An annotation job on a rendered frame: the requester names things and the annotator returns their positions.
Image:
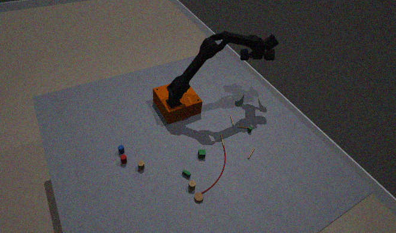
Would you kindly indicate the small green block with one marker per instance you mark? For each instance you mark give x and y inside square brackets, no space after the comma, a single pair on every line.
[186,173]

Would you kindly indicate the round wooden button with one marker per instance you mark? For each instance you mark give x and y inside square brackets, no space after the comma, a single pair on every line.
[198,197]

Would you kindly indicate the red cylinder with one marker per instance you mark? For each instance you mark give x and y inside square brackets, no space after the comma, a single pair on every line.
[123,159]

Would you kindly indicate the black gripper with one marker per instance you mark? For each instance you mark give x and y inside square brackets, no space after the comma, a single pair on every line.
[268,54]

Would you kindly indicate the blue cylinder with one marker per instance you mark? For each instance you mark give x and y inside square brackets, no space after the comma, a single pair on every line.
[121,149]

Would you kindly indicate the green cube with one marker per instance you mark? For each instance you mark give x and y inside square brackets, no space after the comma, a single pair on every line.
[201,153]

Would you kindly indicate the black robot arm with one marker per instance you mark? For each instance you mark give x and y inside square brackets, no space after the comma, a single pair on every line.
[208,49]

